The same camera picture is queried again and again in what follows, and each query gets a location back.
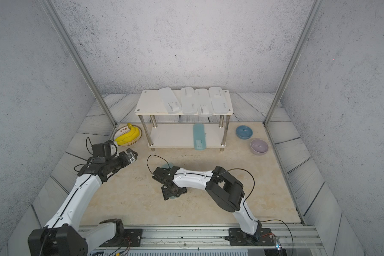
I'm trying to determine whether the teal pencil case with label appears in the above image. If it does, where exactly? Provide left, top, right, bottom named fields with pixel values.
left=193, top=123, right=207, bottom=150

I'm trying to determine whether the clear pencil case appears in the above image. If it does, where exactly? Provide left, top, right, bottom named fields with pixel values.
left=195, top=89, right=213, bottom=117
left=180, top=87, right=197, bottom=115
left=208, top=87, right=229, bottom=115
left=158, top=87, right=182, bottom=114

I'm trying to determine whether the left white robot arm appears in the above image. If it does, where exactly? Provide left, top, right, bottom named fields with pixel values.
left=28, top=149, right=138, bottom=256

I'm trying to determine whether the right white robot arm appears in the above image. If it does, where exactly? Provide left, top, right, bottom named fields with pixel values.
left=153, top=166, right=261, bottom=242

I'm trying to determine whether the white two-tier shelf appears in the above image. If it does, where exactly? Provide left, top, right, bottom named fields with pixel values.
left=134, top=90, right=233, bottom=151

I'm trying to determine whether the yellow banana bunch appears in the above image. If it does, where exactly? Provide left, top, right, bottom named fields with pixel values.
left=115, top=123, right=140, bottom=144

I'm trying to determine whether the blue ceramic bowl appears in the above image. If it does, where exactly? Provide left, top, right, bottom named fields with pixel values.
left=235, top=125, right=253, bottom=140

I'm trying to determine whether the purple ceramic bowl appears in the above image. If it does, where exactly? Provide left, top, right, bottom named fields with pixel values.
left=250, top=139, right=269, bottom=156

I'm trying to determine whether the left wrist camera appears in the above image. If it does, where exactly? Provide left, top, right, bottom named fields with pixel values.
left=91, top=140, right=118, bottom=160

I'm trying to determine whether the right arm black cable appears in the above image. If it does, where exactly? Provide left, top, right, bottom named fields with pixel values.
left=146, top=154, right=172, bottom=175

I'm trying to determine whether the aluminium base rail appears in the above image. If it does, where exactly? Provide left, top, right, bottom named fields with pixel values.
left=90, top=223, right=327, bottom=256

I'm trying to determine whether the left aluminium frame post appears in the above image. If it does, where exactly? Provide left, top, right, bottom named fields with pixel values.
left=39, top=0, right=117, bottom=128

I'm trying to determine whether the aluminium frame post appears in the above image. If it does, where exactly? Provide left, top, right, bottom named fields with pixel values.
left=263, top=0, right=324, bottom=127
left=39, top=0, right=117, bottom=128

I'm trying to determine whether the right aluminium frame post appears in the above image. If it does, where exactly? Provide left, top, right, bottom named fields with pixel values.
left=263, top=0, right=324, bottom=127

